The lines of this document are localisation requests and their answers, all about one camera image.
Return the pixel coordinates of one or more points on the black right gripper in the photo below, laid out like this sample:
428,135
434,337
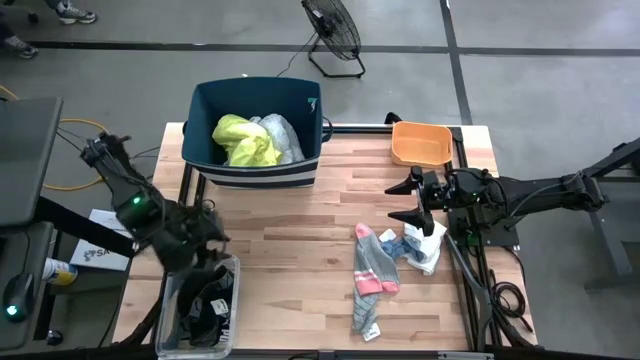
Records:
435,197

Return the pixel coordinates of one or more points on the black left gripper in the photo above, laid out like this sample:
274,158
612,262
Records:
190,240

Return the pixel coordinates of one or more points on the blue sock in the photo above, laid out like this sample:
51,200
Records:
405,247

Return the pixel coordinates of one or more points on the white cloth garment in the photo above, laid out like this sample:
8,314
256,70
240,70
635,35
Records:
432,245

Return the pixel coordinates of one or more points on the black garment with grey trim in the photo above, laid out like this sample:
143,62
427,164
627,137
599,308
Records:
210,290

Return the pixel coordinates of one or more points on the grey sock with pink bands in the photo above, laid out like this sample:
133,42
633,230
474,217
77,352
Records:
372,265

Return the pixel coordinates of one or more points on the yellow shirt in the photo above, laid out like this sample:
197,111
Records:
245,142

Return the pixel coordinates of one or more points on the white patterned cloth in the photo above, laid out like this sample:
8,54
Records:
285,135

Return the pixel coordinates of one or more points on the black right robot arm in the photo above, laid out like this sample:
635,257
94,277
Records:
530,192

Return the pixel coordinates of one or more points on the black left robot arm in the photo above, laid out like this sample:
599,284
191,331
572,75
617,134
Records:
125,190

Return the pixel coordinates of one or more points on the orange plastic basket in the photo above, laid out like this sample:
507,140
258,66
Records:
422,142

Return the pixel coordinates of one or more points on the small black clamp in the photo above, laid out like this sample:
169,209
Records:
392,118

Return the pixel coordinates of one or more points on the white labelled box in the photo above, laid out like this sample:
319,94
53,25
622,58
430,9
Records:
100,257

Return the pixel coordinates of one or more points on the navy fabric storage bin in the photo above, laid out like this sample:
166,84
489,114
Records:
210,145

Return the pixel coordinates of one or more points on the clear plastic container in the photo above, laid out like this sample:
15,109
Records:
167,345

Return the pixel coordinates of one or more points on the black metal support bar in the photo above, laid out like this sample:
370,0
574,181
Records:
75,222

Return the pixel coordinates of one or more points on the white and yellow can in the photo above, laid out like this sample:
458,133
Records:
60,272

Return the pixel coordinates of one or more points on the small black knob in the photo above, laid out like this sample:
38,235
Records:
55,337

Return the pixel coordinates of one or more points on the black computer mouse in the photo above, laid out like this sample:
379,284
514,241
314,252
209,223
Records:
22,290

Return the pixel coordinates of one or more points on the dark grey side desk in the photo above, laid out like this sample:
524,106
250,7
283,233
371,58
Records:
15,250

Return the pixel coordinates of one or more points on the dark grey monitor panel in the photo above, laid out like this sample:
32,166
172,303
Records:
25,160

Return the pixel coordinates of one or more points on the black floor fan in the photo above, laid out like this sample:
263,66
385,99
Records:
332,25

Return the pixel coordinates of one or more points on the black metal stand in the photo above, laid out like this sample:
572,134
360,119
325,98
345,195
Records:
605,235

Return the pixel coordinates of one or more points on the person's shoe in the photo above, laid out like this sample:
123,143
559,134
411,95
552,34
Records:
75,12
20,47

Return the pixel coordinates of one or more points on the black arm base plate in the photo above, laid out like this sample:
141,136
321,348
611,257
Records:
505,235

